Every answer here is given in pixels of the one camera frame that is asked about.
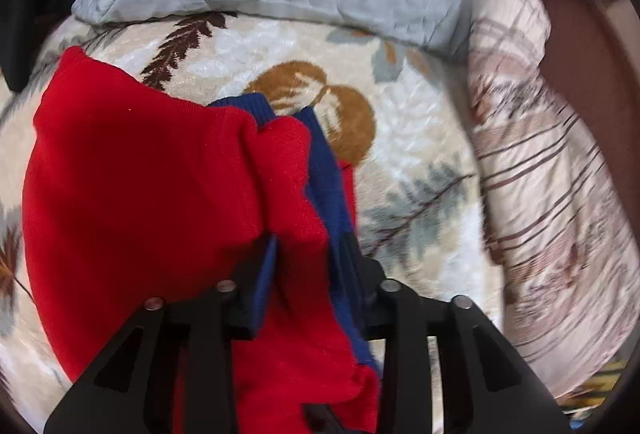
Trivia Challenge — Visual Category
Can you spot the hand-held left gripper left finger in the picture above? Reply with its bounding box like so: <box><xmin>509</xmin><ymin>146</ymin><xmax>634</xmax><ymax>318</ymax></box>
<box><xmin>44</xmin><ymin>234</ymin><xmax>281</xmax><ymax>434</ymax></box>

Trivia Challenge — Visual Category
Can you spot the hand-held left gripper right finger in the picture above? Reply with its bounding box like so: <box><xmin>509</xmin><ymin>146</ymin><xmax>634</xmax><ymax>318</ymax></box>
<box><xmin>340</xmin><ymin>231</ymin><xmax>573</xmax><ymax>434</ymax></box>

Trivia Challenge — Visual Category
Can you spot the red and blue sweater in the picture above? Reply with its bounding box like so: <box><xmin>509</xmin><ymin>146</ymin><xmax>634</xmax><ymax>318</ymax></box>
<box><xmin>22</xmin><ymin>46</ymin><xmax>382</xmax><ymax>434</ymax></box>

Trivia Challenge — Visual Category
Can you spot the leaf print blanket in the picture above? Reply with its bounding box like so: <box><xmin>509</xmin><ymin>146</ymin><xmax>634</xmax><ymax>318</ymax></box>
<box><xmin>0</xmin><ymin>11</ymin><xmax>507</xmax><ymax>434</ymax></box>

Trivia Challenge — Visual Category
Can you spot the beige striped quilt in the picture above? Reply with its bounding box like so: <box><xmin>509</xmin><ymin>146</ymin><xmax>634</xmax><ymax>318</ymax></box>
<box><xmin>465</xmin><ymin>0</ymin><xmax>640</xmax><ymax>404</ymax></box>

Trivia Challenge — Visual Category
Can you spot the yellow and blue patterned cloth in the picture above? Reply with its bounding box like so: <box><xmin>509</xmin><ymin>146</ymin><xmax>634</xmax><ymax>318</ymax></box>
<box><xmin>562</xmin><ymin>359</ymin><xmax>628</xmax><ymax>432</ymax></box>

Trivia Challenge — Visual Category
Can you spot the brown headboard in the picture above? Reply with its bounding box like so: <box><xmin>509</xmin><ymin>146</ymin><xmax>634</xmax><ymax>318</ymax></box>
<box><xmin>515</xmin><ymin>0</ymin><xmax>640</xmax><ymax>225</ymax></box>

